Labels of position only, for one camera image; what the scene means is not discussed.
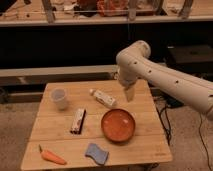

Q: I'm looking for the orange object on shelf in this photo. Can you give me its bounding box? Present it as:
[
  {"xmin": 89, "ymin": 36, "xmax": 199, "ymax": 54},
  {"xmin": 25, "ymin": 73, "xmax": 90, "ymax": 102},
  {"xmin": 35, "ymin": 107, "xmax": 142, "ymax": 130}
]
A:
[{"xmin": 97, "ymin": 0, "xmax": 128, "ymax": 16}]

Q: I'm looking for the blue sponge cloth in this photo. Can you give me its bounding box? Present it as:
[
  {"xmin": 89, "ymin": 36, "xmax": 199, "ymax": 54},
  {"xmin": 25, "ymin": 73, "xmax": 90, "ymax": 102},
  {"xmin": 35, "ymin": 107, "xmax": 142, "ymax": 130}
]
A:
[{"xmin": 85, "ymin": 143, "xmax": 109, "ymax": 165}]

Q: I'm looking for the orange toy carrot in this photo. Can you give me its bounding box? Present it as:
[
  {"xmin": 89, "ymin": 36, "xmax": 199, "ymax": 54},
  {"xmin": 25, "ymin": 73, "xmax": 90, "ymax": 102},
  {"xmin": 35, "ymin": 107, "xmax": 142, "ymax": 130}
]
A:
[{"xmin": 39, "ymin": 146, "xmax": 67, "ymax": 165}]

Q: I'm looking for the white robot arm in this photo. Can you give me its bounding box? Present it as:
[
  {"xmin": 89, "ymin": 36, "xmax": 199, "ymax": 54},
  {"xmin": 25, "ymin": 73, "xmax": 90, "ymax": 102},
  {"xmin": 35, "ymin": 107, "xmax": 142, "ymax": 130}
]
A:
[{"xmin": 116, "ymin": 40, "xmax": 213, "ymax": 121}]

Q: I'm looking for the long wooden shelf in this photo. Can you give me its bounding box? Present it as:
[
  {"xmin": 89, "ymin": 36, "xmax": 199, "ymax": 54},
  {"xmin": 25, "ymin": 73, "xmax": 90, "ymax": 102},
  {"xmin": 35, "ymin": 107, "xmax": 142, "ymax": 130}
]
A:
[{"xmin": 0, "ymin": 0, "xmax": 213, "ymax": 27}]

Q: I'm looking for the black box on right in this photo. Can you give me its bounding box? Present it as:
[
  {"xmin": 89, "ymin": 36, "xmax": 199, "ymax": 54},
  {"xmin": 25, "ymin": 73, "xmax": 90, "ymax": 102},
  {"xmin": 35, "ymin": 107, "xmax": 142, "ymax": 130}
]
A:
[{"xmin": 165, "ymin": 45, "xmax": 213, "ymax": 73}]

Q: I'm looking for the white plastic bottle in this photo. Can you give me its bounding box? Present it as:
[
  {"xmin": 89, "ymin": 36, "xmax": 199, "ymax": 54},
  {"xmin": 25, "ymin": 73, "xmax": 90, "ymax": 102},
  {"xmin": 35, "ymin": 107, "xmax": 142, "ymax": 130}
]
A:
[{"xmin": 89, "ymin": 89, "xmax": 116, "ymax": 108}]

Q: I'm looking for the translucent plastic cup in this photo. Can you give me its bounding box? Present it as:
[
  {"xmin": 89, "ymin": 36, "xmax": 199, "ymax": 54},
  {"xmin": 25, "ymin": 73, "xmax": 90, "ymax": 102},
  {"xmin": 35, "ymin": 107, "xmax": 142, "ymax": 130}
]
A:
[{"xmin": 50, "ymin": 88, "xmax": 68, "ymax": 110}]

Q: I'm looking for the brown white chocolate bar box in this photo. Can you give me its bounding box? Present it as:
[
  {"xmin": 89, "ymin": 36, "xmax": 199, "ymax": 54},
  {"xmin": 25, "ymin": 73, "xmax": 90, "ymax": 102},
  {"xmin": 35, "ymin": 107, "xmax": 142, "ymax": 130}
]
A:
[{"xmin": 70, "ymin": 108, "xmax": 86, "ymax": 134}]

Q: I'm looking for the black cable on floor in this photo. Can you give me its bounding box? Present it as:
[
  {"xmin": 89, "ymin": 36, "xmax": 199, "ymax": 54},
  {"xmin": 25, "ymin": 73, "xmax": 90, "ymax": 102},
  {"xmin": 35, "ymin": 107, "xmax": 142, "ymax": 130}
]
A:
[{"xmin": 197, "ymin": 113, "xmax": 213, "ymax": 171}]

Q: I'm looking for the wooden table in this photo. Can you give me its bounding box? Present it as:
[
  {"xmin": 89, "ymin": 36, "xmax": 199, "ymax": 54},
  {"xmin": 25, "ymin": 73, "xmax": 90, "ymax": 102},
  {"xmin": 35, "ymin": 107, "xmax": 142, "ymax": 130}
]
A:
[{"xmin": 21, "ymin": 80, "xmax": 172, "ymax": 171}]

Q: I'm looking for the orange ceramic bowl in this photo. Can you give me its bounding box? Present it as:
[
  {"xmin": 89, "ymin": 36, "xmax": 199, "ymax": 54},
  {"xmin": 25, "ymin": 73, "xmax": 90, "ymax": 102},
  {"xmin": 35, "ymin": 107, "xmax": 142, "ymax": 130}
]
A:
[{"xmin": 101, "ymin": 109, "xmax": 135, "ymax": 143}]

